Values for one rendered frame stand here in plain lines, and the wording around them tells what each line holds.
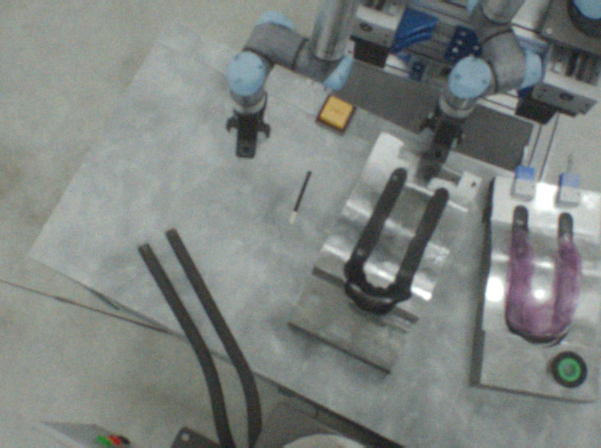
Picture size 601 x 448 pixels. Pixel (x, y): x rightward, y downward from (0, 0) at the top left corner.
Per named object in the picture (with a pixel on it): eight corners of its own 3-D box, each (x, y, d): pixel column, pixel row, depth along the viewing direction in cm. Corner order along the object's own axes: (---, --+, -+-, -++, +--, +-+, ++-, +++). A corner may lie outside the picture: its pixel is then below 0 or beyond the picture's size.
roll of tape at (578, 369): (555, 394, 172) (560, 394, 169) (539, 360, 174) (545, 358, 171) (587, 381, 173) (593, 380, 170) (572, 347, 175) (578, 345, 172)
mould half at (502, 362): (489, 182, 196) (501, 168, 185) (593, 199, 196) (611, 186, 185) (468, 386, 183) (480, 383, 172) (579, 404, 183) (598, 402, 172)
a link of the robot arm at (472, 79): (500, 84, 159) (460, 94, 158) (486, 105, 170) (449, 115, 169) (487, 49, 161) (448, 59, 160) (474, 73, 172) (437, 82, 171)
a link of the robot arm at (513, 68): (529, 26, 165) (479, 39, 163) (548, 74, 162) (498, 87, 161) (518, 44, 172) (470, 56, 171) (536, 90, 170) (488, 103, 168)
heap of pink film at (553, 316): (505, 224, 187) (515, 215, 180) (579, 236, 187) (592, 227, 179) (495, 332, 181) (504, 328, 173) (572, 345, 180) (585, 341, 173)
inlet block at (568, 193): (556, 156, 195) (564, 148, 190) (576, 159, 195) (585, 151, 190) (552, 206, 192) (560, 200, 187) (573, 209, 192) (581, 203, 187)
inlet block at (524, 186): (513, 149, 195) (520, 141, 190) (533, 152, 195) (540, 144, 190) (508, 199, 192) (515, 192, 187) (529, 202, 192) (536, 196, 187)
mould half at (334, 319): (377, 144, 198) (384, 124, 185) (472, 189, 195) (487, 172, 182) (287, 324, 185) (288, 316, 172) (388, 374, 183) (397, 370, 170)
